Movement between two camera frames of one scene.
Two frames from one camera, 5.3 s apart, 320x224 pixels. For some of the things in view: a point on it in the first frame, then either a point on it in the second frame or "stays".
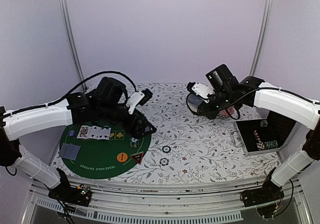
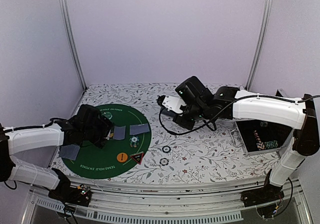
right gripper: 206,112 → 188,124
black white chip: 164,161 stays
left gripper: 138,133 → 106,124
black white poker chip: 166,149 stays
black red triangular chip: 138,157 stays
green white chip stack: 134,142 stays
